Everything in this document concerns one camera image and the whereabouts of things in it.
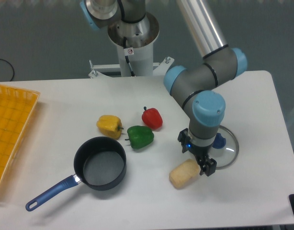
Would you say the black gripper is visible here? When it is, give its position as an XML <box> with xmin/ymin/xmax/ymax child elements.
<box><xmin>178</xmin><ymin>128</ymin><xmax>217</xmax><ymax>176</ymax></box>

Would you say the beige bread loaf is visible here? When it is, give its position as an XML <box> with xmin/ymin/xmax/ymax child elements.
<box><xmin>169</xmin><ymin>159</ymin><xmax>201</xmax><ymax>189</ymax></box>

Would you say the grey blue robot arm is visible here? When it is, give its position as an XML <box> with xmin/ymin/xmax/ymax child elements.
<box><xmin>80</xmin><ymin>0</ymin><xmax>248</xmax><ymax>176</ymax></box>

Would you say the glass pot lid blue knob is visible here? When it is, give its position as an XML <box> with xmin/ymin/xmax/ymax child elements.
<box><xmin>208</xmin><ymin>125</ymin><xmax>239</xmax><ymax>170</ymax></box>

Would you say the green bell pepper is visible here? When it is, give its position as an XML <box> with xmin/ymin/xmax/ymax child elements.
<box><xmin>127</xmin><ymin>126</ymin><xmax>154</xmax><ymax>150</ymax></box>

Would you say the red bell pepper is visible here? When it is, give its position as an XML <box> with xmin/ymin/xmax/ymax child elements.
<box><xmin>142</xmin><ymin>106</ymin><xmax>163</xmax><ymax>130</ymax></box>

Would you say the yellow bell pepper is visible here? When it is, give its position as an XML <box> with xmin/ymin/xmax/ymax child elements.
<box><xmin>96</xmin><ymin>115</ymin><xmax>124</xmax><ymax>140</ymax></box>

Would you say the yellow plastic basket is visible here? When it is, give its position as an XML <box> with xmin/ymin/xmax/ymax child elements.
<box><xmin>0</xmin><ymin>84</ymin><xmax>40</xmax><ymax>184</ymax></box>

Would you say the black saucepan blue handle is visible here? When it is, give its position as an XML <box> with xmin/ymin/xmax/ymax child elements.
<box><xmin>25</xmin><ymin>137</ymin><xmax>127</xmax><ymax>211</ymax></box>

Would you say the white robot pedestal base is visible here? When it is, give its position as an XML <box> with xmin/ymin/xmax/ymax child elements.
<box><xmin>89</xmin><ymin>12</ymin><xmax>175</xmax><ymax>78</ymax></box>

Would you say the black cable on floor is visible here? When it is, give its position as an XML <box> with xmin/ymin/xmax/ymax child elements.
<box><xmin>0</xmin><ymin>58</ymin><xmax>15</xmax><ymax>81</ymax></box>

